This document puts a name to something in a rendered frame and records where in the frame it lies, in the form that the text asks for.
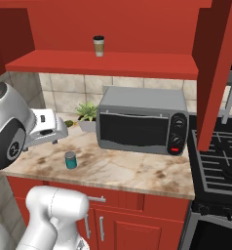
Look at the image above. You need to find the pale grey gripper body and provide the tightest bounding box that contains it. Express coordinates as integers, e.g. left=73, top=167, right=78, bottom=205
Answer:
left=24, top=116, right=69, bottom=148

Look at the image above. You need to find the teal food can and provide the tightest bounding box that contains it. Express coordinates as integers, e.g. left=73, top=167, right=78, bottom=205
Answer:
left=64, top=150, right=78, bottom=170

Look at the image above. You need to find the small green round object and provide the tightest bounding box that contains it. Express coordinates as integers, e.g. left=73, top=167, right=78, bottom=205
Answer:
left=63, top=119, right=78, bottom=128

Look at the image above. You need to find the green potted plant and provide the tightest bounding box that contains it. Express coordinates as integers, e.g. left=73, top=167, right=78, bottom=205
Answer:
left=75, top=101, right=99, bottom=134

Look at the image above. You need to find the grey toaster oven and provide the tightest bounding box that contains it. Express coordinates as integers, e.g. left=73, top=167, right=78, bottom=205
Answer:
left=96, top=85, right=190, bottom=157

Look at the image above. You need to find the red drawer front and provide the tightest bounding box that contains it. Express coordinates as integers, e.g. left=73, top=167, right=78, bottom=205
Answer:
left=6, top=176, right=121, bottom=210

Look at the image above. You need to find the red cabinet shelf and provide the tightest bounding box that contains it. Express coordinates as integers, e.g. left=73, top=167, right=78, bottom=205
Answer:
left=4, top=49, right=200, bottom=81

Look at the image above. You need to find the paper coffee cup with lid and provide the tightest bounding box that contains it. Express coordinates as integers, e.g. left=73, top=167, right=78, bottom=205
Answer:
left=92, top=34, right=106, bottom=58

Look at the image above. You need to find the red lower cabinet door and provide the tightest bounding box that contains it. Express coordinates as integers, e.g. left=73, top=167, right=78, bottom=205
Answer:
left=94, top=208, right=188, bottom=250
left=76, top=206, right=97, bottom=250

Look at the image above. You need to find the red cabinet door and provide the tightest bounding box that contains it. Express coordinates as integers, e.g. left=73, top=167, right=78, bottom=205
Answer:
left=0, top=7, right=36, bottom=81
left=94, top=208, right=188, bottom=250
left=192, top=0, right=232, bottom=153
left=76, top=206, right=97, bottom=250

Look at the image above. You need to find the red upper cabinet door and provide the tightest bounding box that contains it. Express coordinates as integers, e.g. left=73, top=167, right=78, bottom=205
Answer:
left=192, top=0, right=232, bottom=153
left=0, top=7, right=36, bottom=81

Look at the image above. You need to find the black stove knob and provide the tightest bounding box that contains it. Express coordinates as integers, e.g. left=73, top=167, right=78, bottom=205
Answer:
left=198, top=204, right=211, bottom=217
left=222, top=207, right=232, bottom=222

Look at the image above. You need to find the black gas stove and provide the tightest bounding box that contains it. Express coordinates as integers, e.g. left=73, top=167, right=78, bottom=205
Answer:
left=178, top=113, right=232, bottom=250

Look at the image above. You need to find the silver drawer handle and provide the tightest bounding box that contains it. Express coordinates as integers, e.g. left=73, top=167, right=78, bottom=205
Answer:
left=87, top=195, right=107, bottom=203

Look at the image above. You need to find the silver cabinet door handle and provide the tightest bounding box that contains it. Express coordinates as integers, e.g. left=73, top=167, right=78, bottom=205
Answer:
left=84, top=213, right=92, bottom=240
left=98, top=216, right=105, bottom=243

